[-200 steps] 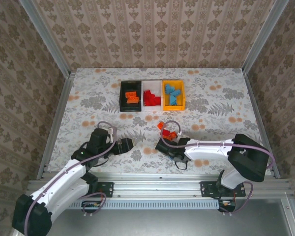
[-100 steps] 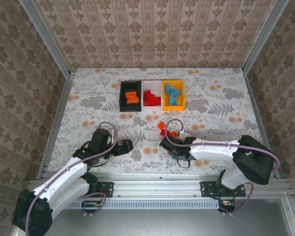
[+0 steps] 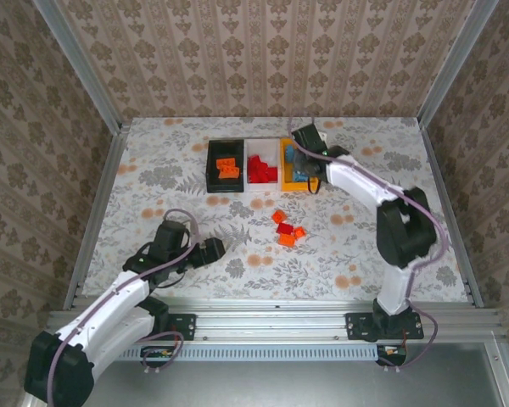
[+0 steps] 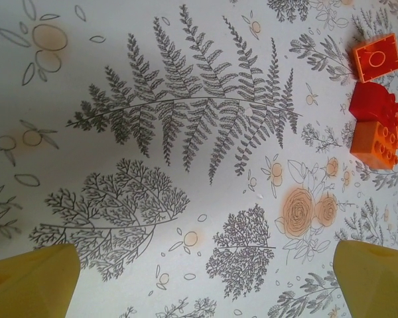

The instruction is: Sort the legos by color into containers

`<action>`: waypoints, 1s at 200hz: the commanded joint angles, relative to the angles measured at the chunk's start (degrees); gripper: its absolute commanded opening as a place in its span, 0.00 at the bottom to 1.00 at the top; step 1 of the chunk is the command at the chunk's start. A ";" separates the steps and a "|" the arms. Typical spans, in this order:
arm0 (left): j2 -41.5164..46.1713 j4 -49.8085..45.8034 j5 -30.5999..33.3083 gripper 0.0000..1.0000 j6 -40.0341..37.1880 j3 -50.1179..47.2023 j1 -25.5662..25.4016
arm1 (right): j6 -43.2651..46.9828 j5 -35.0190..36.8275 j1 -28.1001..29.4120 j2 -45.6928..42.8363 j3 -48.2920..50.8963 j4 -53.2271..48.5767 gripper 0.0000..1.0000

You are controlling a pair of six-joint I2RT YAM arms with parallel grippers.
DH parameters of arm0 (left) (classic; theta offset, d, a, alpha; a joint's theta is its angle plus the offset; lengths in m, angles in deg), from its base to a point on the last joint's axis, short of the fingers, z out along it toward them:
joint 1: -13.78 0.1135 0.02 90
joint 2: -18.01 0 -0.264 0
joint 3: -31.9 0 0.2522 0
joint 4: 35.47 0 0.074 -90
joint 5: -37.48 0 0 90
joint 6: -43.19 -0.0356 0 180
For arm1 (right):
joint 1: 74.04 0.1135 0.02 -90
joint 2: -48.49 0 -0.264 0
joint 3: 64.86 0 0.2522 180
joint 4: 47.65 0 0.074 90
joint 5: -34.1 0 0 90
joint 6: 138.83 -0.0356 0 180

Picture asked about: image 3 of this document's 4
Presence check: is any white plastic bin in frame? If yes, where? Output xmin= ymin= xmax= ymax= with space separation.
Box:
xmin=244 ymin=137 xmax=282 ymax=195

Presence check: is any floral patterned table cover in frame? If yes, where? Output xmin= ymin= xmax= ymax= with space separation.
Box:
xmin=81 ymin=116 xmax=471 ymax=304

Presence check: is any yellow plastic bin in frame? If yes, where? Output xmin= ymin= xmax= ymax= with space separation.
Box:
xmin=278 ymin=137 xmax=319 ymax=194

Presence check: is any black plastic bin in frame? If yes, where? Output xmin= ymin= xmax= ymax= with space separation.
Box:
xmin=205 ymin=139 xmax=246 ymax=195

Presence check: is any grey metal tray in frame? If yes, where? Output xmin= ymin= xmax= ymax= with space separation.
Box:
xmin=19 ymin=341 xmax=509 ymax=407

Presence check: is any left gripper thin black cable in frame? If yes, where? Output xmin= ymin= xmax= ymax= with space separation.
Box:
xmin=151 ymin=265 xmax=188 ymax=290

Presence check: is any wide aluminium base rail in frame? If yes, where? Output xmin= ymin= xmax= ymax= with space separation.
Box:
xmin=46 ymin=296 xmax=506 ymax=343

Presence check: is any black electronics box with wires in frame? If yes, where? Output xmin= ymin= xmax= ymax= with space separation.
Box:
xmin=375 ymin=342 xmax=410 ymax=368
xmin=140 ymin=345 xmax=176 ymax=369

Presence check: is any white slotted cable duct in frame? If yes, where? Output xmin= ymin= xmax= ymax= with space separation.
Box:
xmin=122 ymin=342 xmax=381 ymax=362

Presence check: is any aluminium corner post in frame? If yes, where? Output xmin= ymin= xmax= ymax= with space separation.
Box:
xmin=416 ymin=0 xmax=502 ymax=128
xmin=31 ymin=0 xmax=126 ymax=131

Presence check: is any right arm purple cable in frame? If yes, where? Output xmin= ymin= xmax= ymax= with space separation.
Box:
xmin=286 ymin=110 xmax=450 ymax=374

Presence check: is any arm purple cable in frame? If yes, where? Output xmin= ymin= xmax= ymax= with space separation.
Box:
xmin=286 ymin=110 xmax=450 ymax=374
xmin=45 ymin=207 xmax=203 ymax=407

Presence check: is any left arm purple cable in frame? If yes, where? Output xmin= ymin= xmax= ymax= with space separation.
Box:
xmin=45 ymin=207 xmax=203 ymax=407

